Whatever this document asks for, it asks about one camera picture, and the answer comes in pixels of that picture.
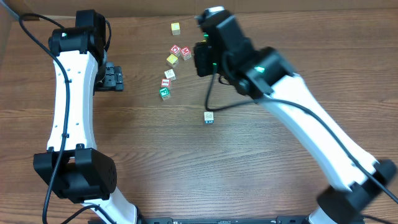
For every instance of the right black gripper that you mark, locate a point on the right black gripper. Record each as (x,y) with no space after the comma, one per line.
(201,60)

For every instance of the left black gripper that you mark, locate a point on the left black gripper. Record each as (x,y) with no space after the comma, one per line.
(113,78)

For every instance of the white and blue block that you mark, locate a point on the white and blue block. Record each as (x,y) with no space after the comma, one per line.
(209,117)

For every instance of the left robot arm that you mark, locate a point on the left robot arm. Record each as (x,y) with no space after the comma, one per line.
(72,167)

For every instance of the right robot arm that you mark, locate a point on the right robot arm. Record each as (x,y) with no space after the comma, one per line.
(266,78)

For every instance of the red M wooden block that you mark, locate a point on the red M wooden block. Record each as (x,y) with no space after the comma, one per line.
(186,53)

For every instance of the red O wooden block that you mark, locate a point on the red O wooden block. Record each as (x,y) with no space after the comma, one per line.
(175,50)

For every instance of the yellow wooden block centre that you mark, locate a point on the yellow wooden block centre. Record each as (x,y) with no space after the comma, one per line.
(172,60)

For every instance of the yellow wooden block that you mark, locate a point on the yellow wooden block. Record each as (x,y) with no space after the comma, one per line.
(172,60)
(175,28)

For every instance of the white K wooden block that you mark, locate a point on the white K wooden block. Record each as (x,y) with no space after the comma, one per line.
(170,74)

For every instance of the far yellow wooden block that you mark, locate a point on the far yellow wooden block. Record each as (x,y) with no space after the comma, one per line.
(175,28)

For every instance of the red I wooden block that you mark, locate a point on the red I wooden block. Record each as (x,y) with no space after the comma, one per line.
(166,83)

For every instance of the green wooden block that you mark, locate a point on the green wooden block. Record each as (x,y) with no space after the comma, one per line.
(164,93)

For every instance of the cardboard back board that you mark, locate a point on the cardboard back board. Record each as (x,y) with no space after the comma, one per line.
(131,8)

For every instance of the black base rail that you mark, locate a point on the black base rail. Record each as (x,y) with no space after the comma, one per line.
(278,220)

